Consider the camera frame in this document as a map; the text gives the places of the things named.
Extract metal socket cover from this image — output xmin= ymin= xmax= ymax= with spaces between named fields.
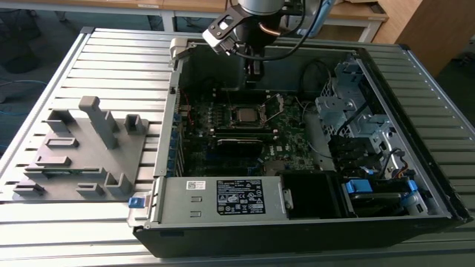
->
xmin=259 ymin=93 xmax=286 ymax=119

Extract silver CPU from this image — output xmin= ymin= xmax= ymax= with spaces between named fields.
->
xmin=236 ymin=108 xmax=260 ymax=122

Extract CPU socket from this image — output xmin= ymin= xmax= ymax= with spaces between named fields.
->
xmin=228 ymin=103 xmax=271 ymax=130

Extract wooden desk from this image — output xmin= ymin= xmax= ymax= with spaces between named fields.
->
xmin=163 ymin=0 xmax=390 ymax=42
xmin=0 ymin=0 xmax=175 ymax=31

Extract silver metal disk bay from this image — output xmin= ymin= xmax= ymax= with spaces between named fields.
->
xmin=314 ymin=54 xmax=400 ymax=147

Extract green motherboard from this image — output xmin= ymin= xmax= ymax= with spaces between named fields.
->
xmin=176 ymin=90 xmax=326 ymax=177

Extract black graphics card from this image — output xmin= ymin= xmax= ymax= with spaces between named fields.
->
xmin=216 ymin=137 xmax=266 ymax=157

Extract grey chipset heatsink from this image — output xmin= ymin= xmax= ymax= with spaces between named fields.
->
xmin=263 ymin=160 xmax=287 ymax=172

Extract wooden cabinet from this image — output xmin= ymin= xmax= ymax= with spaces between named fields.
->
xmin=372 ymin=0 xmax=475 ymax=78

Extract blue disk carrier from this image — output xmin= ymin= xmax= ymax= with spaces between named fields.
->
xmin=343 ymin=179 xmax=374 ymax=194

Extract black office chair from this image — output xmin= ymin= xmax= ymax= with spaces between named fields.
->
xmin=0 ymin=8 xmax=43 ymax=75

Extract grey parts rack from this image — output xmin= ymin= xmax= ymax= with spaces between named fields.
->
xmin=12 ymin=96 xmax=150 ymax=201

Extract silver power supply unit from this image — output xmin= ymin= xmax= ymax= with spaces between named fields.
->
xmin=150 ymin=175 xmax=294 ymax=225

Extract green RAM stick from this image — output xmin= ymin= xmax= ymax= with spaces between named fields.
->
xmin=41 ymin=168 xmax=100 ymax=175

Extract black hard disk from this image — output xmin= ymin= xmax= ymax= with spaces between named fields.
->
xmin=348 ymin=192 xmax=406 ymax=218

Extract black PC case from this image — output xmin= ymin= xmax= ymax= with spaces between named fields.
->
xmin=126 ymin=37 xmax=474 ymax=258

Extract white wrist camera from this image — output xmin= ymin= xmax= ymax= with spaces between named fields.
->
xmin=202 ymin=5 xmax=243 ymax=56

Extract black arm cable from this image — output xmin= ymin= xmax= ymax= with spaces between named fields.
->
xmin=232 ymin=0 xmax=327 ymax=61

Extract grey case latch handle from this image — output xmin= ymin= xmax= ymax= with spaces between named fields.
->
xmin=168 ymin=38 xmax=190 ymax=61

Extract black power cable bundle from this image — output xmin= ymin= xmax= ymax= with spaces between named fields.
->
xmin=328 ymin=136 xmax=372 ymax=170

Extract coloured power wires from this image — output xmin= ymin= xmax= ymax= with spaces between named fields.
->
xmin=391 ymin=164 xmax=411 ymax=179

